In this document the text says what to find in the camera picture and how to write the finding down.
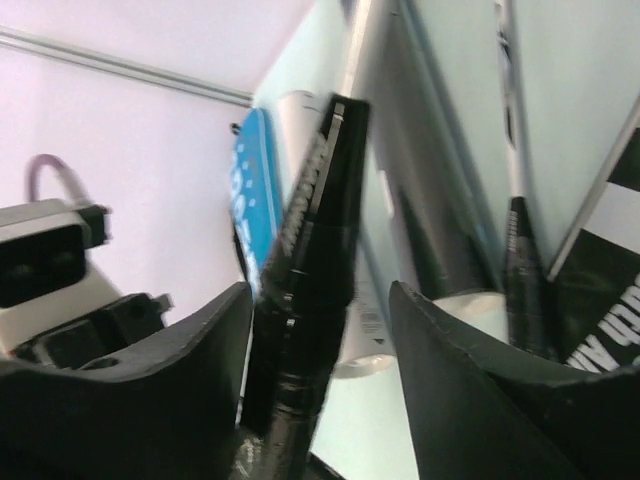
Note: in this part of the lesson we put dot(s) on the black racket bag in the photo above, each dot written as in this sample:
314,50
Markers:
596,272

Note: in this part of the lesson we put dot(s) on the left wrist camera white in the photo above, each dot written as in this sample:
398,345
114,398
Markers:
47,279

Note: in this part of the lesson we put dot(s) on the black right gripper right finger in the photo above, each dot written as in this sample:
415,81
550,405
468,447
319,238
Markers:
481,409

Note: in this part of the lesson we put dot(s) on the white racket with black handle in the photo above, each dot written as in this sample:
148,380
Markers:
527,307

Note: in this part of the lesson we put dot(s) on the blue racket bag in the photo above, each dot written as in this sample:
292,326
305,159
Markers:
255,197

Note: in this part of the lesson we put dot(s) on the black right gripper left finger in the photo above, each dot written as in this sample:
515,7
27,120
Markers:
163,408

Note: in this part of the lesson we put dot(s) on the left aluminium frame post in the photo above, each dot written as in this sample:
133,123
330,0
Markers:
58,51

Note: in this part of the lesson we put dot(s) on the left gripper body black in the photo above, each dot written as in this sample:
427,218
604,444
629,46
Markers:
78,343

